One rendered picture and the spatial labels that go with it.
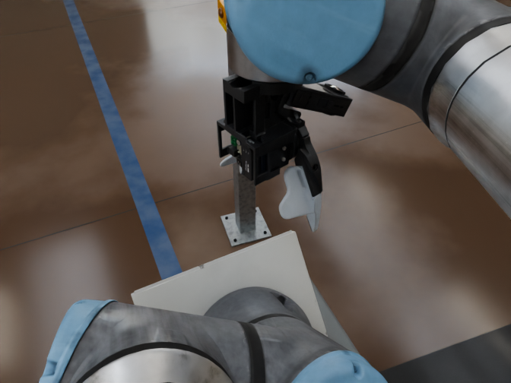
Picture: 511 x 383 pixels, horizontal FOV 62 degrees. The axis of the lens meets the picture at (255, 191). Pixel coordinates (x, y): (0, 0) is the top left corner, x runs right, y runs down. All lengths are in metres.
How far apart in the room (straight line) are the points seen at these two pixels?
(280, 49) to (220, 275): 0.43
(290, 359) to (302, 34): 0.31
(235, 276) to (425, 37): 0.45
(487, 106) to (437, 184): 2.26
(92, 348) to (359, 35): 0.31
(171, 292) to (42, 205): 1.87
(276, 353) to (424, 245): 1.78
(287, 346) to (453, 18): 0.33
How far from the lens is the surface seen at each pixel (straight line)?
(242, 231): 2.06
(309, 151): 0.50
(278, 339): 0.46
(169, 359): 0.35
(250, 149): 0.46
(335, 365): 0.43
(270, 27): 0.27
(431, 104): 0.30
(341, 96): 0.54
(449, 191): 2.50
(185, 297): 0.64
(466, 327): 2.00
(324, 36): 0.27
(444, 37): 0.31
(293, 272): 0.68
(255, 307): 0.61
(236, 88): 0.44
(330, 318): 0.86
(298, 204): 0.51
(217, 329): 0.44
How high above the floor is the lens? 1.60
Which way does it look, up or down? 44 degrees down
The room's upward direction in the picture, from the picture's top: straight up
